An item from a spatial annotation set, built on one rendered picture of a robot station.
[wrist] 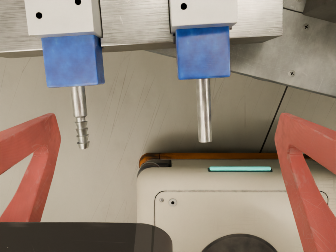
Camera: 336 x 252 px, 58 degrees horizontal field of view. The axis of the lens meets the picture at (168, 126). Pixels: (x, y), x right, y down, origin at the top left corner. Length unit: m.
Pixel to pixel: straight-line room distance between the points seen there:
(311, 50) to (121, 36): 0.19
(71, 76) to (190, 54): 0.10
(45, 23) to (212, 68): 0.13
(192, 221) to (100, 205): 0.44
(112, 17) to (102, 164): 0.96
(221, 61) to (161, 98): 0.88
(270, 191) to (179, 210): 0.27
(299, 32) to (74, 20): 0.22
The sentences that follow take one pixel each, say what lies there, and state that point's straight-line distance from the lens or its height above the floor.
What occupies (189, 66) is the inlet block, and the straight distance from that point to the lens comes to 0.25.
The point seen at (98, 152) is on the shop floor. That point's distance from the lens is 1.18.
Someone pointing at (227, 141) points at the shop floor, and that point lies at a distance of 1.16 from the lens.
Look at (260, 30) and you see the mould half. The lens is 0.28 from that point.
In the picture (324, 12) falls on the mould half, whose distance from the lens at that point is 0.33.
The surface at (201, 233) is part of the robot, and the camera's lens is 0.96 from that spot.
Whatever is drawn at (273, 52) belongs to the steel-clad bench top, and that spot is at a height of 0.80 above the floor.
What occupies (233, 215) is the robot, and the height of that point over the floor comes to 0.28.
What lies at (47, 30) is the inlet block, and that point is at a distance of 0.26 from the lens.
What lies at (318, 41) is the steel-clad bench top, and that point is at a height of 0.80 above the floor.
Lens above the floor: 1.12
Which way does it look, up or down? 81 degrees down
